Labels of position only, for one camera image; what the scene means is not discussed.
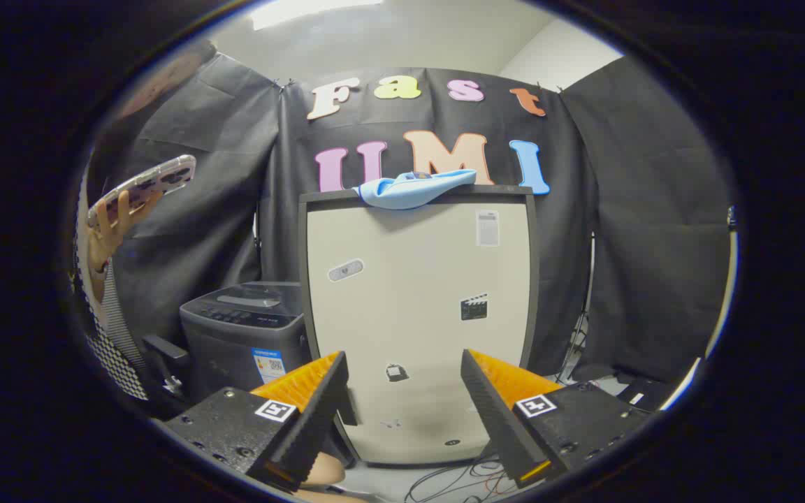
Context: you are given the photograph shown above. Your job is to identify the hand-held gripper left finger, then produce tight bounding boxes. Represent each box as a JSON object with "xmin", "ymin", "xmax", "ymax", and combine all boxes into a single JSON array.
[{"xmin": 164, "ymin": 351, "xmax": 349, "ymax": 493}]

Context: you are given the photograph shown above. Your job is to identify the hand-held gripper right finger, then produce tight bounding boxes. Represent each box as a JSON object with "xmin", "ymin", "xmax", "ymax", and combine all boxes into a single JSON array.
[{"xmin": 460, "ymin": 348, "xmax": 653, "ymax": 490}]

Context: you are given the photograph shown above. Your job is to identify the grey washing machine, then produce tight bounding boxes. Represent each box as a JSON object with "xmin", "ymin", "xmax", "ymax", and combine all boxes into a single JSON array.
[{"xmin": 179, "ymin": 281, "xmax": 312, "ymax": 406}]

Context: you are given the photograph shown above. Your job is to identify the light blue buttoned shirt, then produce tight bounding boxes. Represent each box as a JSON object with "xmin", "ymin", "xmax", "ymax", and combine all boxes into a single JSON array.
[{"xmin": 354, "ymin": 169, "xmax": 478, "ymax": 210}]

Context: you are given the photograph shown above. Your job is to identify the black box device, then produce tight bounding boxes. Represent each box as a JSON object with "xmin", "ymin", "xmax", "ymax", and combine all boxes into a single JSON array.
[{"xmin": 616, "ymin": 377, "xmax": 676, "ymax": 413}]

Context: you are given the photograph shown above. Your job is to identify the black light stand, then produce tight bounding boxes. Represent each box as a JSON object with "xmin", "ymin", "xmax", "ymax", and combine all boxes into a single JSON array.
[{"xmin": 556, "ymin": 231, "xmax": 599, "ymax": 381}]

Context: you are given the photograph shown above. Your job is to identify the black chair armrest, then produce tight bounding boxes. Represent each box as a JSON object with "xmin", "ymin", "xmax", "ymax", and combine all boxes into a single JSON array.
[{"xmin": 140, "ymin": 334, "xmax": 190, "ymax": 399}]

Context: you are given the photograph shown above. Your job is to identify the black backdrop cloth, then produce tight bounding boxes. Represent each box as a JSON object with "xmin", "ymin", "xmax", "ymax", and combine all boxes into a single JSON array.
[{"xmin": 85, "ymin": 52, "xmax": 735, "ymax": 385}]

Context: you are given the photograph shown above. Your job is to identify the spotted case phone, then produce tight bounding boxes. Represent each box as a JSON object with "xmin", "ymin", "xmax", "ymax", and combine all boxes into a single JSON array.
[{"xmin": 87, "ymin": 154, "xmax": 197, "ymax": 228}]

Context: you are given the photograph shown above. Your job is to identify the floor cables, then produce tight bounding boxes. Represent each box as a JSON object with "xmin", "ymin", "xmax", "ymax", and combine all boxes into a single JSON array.
[{"xmin": 402, "ymin": 454, "xmax": 529, "ymax": 503}]

